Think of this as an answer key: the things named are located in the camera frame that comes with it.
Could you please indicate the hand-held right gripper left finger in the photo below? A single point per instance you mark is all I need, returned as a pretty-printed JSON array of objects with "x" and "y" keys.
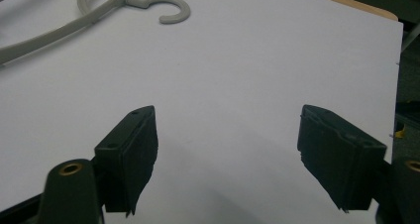
[{"x": 127, "y": 159}]

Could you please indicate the white sheet table cover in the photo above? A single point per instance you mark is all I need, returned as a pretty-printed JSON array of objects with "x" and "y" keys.
[{"x": 231, "y": 68}]

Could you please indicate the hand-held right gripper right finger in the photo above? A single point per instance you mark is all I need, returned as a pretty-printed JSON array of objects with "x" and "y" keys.
[{"x": 340, "y": 158}]

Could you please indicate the grey plastic clothes hanger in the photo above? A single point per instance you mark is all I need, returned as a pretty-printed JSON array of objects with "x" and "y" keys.
[{"x": 82, "y": 19}]

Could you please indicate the yellow object on floor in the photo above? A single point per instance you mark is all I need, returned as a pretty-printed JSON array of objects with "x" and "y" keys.
[{"x": 400, "y": 131}]

